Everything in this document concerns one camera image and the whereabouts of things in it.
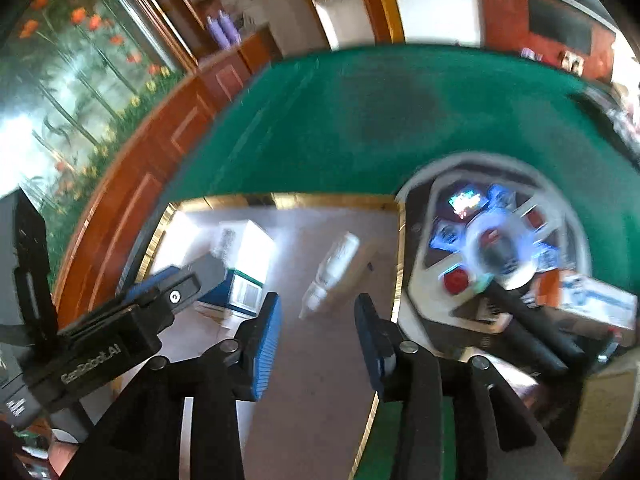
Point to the two purple bottles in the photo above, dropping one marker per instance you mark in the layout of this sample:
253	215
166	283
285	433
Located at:
223	30

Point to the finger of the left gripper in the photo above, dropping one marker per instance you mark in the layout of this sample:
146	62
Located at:
196	279
139	289

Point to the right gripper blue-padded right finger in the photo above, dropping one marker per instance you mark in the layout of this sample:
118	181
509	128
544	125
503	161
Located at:
402	371

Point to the wooden cabinet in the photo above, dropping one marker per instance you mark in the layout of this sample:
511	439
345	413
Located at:
105	234

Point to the long white blue box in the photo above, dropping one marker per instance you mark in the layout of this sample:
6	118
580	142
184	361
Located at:
587	307

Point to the black marker blue cap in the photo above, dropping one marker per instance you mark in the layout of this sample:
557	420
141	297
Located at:
536	323

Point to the round mahjong control panel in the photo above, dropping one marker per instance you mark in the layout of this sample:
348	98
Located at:
472	218

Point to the wall power socket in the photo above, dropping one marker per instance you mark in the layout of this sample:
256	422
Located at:
572	63

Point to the white blue small box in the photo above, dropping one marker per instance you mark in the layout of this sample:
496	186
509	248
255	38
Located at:
247	252

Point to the floral wall painting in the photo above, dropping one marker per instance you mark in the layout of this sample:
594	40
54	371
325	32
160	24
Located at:
77	79

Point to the white plastic bottle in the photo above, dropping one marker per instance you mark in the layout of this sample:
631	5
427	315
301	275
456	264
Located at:
331	273

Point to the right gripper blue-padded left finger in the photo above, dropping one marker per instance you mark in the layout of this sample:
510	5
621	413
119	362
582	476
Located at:
235	370

